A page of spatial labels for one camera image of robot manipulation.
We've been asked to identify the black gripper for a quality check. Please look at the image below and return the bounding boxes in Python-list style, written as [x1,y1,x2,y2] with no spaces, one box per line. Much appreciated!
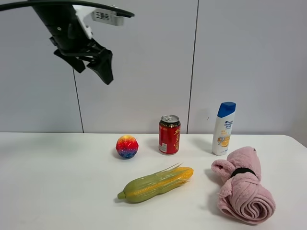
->
[33,1,114,85]

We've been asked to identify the pink towel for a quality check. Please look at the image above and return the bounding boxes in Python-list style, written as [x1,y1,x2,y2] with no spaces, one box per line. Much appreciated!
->
[211,147,276,225]

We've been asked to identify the rainbow spiky ball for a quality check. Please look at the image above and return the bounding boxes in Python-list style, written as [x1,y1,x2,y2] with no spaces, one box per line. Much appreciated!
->
[116,135,139,159]

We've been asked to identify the red drink can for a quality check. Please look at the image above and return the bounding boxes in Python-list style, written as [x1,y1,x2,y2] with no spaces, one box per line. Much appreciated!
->
[159,115,181,155]

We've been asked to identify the toy corn cob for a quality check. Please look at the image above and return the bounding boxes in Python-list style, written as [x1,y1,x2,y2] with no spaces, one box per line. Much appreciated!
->
[117,164,194,203]

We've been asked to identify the white blue shampoo bottle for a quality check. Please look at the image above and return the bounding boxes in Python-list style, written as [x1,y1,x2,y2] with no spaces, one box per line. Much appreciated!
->
[212,102,236,156]

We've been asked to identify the black hair band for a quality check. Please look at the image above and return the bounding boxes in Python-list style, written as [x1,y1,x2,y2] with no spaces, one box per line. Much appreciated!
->
[231,167,256,178]

